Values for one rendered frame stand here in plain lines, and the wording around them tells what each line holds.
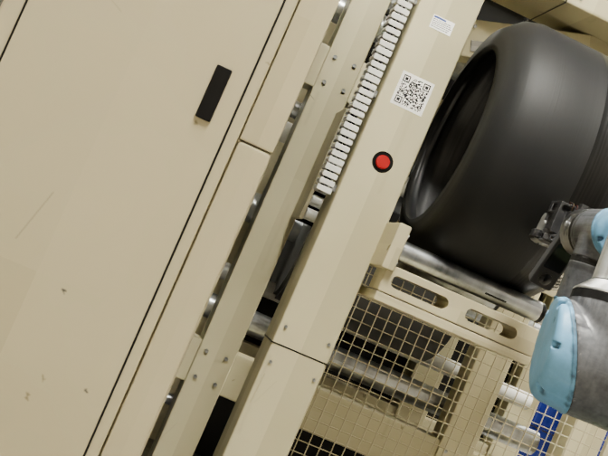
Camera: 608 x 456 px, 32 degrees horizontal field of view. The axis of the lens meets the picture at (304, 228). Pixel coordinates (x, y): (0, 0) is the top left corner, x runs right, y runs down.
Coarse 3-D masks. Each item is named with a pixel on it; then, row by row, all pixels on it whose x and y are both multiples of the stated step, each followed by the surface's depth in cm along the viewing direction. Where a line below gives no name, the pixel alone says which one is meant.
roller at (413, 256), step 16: (400, 256) 222; (416, 256) 222; (432, 256) 223; (432, 272) 223; (448, 272) 223; (464, 272) 224; (464, 288) 224; (480, 288) 224; (496, 288) 225; (496, 304) 226; (512, 304) 225; (528, 304) 226; (544, 304) 227
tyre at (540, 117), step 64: (512, 64) 218; (576, 64) 220; (448, 128) 266; (512, 128) 211; (576, 128) 213; (448, 192) 220; (512, 192) 212; (576, 192) 213; (448, 256) 225; (512, 256) 220
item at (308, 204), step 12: (336, 120) 275; (336, 132) 266; (324, 144) 278; (324, 156) 268; (312, 168) 279; (312, 180) 270; (312, 192) 266; (300, 204) 272; (312, 204) 268; (300, 216) 265; (312, 216) 266
